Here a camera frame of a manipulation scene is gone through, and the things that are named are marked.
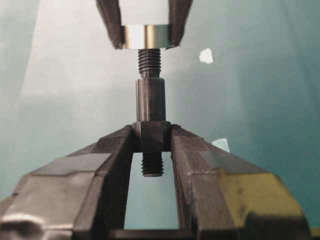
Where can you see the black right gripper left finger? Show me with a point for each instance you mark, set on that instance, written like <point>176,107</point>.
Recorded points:
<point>81,196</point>

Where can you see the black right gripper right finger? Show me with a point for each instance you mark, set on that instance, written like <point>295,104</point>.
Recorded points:
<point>223,197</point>

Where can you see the black threaded metal shaft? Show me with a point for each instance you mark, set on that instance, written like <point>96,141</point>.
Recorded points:
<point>151,130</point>

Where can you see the silver metal washer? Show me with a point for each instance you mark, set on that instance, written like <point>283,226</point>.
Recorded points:
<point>150,36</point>

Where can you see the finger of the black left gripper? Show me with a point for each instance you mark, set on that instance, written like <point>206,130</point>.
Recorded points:
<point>111,15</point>
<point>178,14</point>

